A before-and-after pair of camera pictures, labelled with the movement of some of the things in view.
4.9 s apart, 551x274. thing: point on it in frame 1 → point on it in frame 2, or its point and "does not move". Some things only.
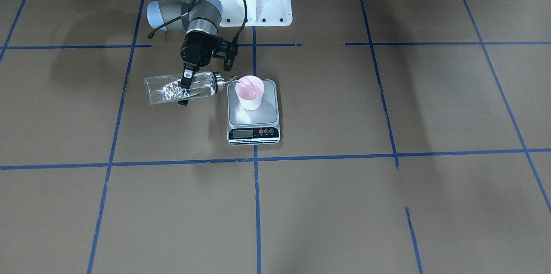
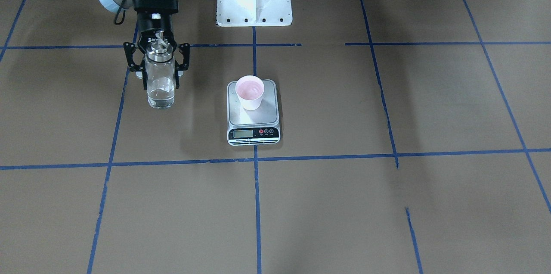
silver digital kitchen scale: (258, 127) does not move
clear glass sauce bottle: (166, 88) → (160, 69)
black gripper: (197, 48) → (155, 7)
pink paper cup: (250, 88) does not move
